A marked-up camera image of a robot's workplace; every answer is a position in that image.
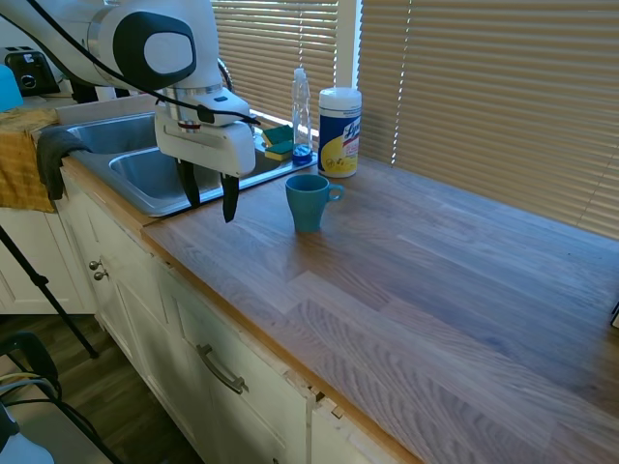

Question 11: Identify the wide beige window blind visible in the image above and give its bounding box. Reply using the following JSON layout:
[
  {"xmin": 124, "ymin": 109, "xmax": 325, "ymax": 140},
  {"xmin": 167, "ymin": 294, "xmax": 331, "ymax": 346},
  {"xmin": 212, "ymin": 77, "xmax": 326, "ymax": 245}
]
[{"xmin": 358, "ymin": 0, "xmax": 619, "ymax": 242}]

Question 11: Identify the metal bar cabinet handle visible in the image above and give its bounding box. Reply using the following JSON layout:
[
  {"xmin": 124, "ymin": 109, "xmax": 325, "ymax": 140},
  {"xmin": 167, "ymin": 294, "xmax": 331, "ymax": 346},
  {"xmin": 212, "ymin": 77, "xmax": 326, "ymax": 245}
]
[{"xmin": 194, "ymin": 343, "xmax": 250, "ymax": 395}]

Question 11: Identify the narrow beige window blind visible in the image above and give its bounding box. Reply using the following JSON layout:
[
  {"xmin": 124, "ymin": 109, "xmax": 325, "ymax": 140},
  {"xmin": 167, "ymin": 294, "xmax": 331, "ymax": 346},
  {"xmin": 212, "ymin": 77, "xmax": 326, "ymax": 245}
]
[{"xmin": 210, "ymin": 0, "xmax": 340, "ymax": 129}]

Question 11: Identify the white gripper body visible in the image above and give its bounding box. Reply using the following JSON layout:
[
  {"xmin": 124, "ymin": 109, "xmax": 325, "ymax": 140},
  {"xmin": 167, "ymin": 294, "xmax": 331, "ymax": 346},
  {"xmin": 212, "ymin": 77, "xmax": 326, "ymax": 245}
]
[{"xmin": 154, "ymin": 103, "xmax": 257, "ymax": 178}]

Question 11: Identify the black cart frame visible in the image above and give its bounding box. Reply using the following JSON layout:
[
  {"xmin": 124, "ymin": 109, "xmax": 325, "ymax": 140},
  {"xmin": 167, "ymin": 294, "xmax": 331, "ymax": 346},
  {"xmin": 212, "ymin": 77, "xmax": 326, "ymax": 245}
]
[{"xmin": 0, "ymin": 332, "xmax": 122, "ymax": 464}]

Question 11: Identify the grey dish cloth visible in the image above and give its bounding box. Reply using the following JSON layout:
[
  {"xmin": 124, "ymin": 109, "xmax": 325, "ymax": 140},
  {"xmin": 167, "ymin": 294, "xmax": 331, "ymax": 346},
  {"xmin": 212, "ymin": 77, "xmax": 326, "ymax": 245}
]
[{"xmin": 36, "ymin": 126, "xmax": 94, "ymax": 202}]

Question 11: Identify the white kitchen cabinet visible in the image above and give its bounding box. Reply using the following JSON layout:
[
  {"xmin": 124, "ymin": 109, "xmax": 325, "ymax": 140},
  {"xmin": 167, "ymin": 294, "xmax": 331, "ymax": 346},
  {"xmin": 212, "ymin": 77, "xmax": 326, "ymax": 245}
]
[{"xmin": 0, "ymin": 168, "xmax": 407, "ymax": 464}]

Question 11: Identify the clear dish soap bottle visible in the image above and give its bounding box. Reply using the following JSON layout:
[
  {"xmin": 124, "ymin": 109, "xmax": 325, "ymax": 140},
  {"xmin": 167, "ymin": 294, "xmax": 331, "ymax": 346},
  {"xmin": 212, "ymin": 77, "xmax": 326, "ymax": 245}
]
[{"xmin": 290, "ymin": 67, "xmax": 315, "ymax": 167}]

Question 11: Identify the yellow towel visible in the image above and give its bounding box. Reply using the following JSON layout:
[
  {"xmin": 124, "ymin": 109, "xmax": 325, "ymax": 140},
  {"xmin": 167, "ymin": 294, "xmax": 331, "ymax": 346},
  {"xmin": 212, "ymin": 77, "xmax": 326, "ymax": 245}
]
[{"xmin": 0, "ymin": 107, "xmax": 62, "ymax": 215}]

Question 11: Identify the stainless steel double sink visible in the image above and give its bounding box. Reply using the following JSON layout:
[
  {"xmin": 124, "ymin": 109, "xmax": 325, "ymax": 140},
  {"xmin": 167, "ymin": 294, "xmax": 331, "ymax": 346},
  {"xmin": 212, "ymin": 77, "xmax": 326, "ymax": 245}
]
[{"xmin": 56, "ymin": 108, "xmax": 321, "ymax": 219}]

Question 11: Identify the white window frame post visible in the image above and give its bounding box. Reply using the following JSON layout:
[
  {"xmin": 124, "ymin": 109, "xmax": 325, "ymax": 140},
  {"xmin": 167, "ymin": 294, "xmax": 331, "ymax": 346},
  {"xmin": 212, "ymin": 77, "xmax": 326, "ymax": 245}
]
[{"xmin": 336, "ymin": 0, "xmax": 365, "ymax": 91}]

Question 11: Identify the Lysol wipes canister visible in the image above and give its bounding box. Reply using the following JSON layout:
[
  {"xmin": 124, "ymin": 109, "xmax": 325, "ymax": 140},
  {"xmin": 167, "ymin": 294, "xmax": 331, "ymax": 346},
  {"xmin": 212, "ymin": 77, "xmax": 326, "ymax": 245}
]
[{"xmin": 316, "ymin": 86, "xmax": 364, "ymax": 180}]

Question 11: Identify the green and yellow sponge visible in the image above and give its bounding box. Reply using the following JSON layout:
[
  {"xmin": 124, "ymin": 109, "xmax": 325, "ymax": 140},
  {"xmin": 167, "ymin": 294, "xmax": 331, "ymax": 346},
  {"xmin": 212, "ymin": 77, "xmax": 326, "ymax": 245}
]
[
  {"xmin": 263, "ymin": 139, "xmax": 295, "ymax": 163},
  {"xmin": 262, "ymin": 124, "xmax": 295, "ymax": 147}
]

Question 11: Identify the chrome faucet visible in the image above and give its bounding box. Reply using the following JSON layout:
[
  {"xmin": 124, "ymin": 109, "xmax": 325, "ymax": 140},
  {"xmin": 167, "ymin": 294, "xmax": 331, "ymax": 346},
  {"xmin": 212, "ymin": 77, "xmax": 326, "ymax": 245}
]
[{"xmin": 217, "ymin": 57, "xmax": 236, "ymax": 96}]

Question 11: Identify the light blue plastic container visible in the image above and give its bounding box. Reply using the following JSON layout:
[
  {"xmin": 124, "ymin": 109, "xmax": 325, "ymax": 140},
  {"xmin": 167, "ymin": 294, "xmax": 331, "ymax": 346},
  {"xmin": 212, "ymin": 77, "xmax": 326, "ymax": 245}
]
[{"xmin": 0, "ymin": 64, "xmax": 25, "ymax": 114}]

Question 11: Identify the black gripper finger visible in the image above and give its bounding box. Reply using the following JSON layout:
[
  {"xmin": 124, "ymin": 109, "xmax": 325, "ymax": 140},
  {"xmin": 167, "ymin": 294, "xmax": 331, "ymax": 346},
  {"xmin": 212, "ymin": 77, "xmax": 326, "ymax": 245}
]
[
  {"xmin": 175, "ymin": 160, "xmax": 201, "ymax": 210},
  {"xmin": 221, "ymin": 173, "xmax": 241, "ymax": 224}
]

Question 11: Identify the teal ceramic mug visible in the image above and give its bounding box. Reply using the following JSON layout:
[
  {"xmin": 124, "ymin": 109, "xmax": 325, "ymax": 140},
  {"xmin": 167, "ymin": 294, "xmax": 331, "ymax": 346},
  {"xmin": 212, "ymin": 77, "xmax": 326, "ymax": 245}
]
[{"xmin": 284, "ymin": 173, "xmax": 346, "ymax": 234}]

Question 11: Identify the black toaster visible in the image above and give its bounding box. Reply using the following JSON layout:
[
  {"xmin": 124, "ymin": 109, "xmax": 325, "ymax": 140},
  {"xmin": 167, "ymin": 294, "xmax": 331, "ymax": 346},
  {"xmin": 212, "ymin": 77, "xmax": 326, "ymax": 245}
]
[{"xmin": 3, "ymin": 44, "xmax": 62, "ymax": 97}]

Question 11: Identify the black tripod leg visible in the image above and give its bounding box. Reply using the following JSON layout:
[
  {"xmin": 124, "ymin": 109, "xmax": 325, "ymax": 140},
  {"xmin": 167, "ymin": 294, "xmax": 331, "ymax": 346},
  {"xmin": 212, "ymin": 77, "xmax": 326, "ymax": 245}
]
[{"xmin": 0, "ymin": 223, "xmax": 101, "ymax": 361}]

